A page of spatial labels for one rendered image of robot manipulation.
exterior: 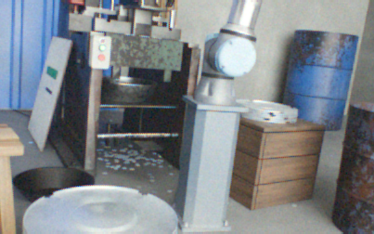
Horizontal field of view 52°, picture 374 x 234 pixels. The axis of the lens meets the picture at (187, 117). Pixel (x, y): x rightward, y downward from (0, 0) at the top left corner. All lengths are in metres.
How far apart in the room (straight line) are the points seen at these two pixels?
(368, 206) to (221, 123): 0.61
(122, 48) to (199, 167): 0.74
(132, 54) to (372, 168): 1.10
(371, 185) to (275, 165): 0.37
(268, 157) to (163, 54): 0.71
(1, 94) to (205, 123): 2.08
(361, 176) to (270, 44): 2.70
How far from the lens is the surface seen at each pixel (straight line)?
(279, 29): 4.11
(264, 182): 1.61
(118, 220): 0.76
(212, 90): 1.27
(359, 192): 1.54
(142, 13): 1.88
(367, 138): 1.49
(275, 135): 1.57
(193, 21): 3.52
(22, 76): 3.08
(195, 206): 1.35
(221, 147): 1.30
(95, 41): 1.63
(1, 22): 3.05
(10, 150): 1.08
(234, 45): 1.13
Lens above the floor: 0.64
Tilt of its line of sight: 11 degrees down
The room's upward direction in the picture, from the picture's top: 7 degrees clockwise
